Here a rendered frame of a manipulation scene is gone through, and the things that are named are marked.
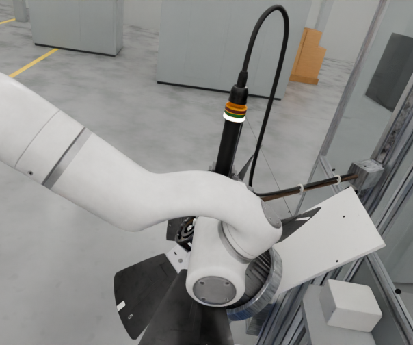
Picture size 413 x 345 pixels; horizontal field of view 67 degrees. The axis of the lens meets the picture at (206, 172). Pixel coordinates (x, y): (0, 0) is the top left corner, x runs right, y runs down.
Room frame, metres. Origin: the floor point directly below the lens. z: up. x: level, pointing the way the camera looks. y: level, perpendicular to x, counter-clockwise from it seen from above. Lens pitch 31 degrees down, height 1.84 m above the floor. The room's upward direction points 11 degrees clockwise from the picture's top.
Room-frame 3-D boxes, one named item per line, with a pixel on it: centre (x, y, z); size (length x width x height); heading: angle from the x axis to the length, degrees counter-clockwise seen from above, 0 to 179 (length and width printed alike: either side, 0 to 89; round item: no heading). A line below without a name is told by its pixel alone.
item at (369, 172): (0.97, -0.54, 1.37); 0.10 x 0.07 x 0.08; 126
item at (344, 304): (0.80, -0.61, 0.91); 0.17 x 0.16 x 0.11; 91
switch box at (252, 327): (0.83, -0.36, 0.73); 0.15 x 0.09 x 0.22; 91
